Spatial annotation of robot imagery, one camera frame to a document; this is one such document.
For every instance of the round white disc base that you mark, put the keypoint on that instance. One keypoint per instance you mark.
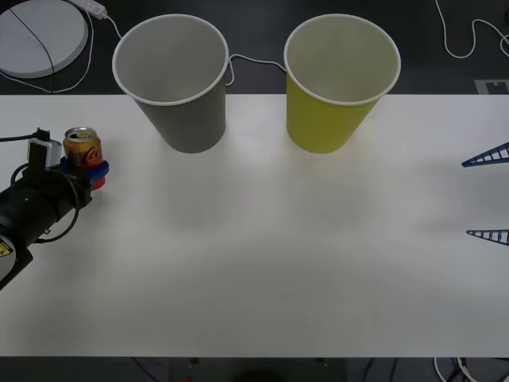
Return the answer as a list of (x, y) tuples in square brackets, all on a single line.
[(24, 47)]

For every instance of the grey plastic bin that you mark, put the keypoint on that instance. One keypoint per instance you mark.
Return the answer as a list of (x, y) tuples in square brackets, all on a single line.
[(187, 119)]

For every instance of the orange and red drink can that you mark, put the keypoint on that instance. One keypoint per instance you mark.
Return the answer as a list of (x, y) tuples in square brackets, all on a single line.
[(85, 153)]

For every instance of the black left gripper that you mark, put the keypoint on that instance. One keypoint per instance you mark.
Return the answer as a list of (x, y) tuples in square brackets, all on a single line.
[(77, 187)]

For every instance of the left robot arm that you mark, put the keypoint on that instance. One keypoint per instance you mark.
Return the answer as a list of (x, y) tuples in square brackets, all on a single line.
[(24, 207)]

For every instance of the yellow-green plastic bin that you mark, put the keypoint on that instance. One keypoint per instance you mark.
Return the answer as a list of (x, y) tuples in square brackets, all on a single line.
[(322, 119)]

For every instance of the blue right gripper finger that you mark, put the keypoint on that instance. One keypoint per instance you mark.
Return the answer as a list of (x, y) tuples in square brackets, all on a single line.
[(497, 236), (497, 156)]

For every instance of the white power strip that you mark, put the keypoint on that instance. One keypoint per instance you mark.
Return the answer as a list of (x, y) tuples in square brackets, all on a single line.
[(93, 7)]

